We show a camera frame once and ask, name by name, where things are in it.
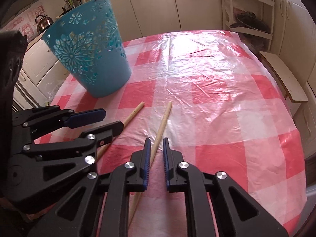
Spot red white checkered tablecloth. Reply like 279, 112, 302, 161
53, 31, 306, 233

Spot cream kitchen base cabinets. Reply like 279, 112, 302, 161
5, 0, 315, 156

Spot black pan on shelf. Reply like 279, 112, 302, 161
230, 12, 269, 33

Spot white wooden stool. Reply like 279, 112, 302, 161
260, 51, 308, 117

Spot steel kettle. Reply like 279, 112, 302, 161
35, 14, 54, 34

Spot blue perforated plastic basket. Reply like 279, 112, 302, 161
42, 0, 131, 98

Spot white storage shelf rack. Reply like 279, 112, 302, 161
221, 0, 275, 50

